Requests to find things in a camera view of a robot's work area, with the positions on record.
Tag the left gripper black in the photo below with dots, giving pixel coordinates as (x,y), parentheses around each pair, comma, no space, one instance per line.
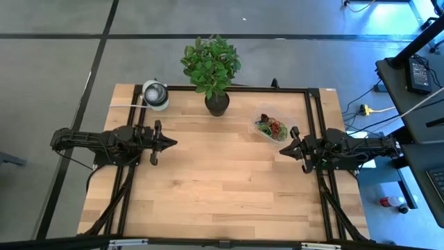
(147,140)

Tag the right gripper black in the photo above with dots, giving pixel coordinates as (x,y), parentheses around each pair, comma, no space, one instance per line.
(312,151)

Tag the blue rubber band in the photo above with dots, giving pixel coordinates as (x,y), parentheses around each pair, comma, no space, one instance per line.
(258,122)

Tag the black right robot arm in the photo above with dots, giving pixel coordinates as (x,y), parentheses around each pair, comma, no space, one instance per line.
(367,147)

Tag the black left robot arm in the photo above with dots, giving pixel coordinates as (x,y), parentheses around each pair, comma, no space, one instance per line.
(86,139)

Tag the clear plastic bin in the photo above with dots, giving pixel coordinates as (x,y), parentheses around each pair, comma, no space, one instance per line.
(289,119)

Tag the white paper sheet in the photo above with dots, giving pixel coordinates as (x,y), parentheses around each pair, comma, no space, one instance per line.
(370,164)

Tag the yellow power plug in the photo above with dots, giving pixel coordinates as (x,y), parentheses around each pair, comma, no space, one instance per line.
(364,109)

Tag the potted green plant black pot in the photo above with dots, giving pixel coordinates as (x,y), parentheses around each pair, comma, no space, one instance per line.
(211,66)

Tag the grey floor block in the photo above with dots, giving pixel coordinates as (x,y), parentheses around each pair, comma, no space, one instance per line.
(378,87)

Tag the bottle with red label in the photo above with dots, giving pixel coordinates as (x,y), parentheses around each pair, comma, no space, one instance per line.
(390,201)

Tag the black desk with adapter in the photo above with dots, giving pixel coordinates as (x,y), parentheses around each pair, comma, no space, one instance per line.
(395,83)

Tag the black desk with keyboard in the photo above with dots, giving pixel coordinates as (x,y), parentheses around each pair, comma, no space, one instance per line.
(419,163)

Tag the black power adapter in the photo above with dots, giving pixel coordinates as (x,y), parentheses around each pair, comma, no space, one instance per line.
(418,74)

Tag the black keyboard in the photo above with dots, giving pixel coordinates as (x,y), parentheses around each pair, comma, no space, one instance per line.
(437,180)

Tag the black crossbar silver brackets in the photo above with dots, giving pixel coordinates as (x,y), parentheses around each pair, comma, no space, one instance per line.
(52,243)

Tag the dark chair leg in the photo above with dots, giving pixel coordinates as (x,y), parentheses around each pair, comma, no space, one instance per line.
(10,159)

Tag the black slanted pole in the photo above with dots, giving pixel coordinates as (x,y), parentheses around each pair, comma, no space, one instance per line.
(416,43)

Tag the black aluminium table frame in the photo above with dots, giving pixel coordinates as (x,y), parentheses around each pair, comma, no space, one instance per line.
(277,89)

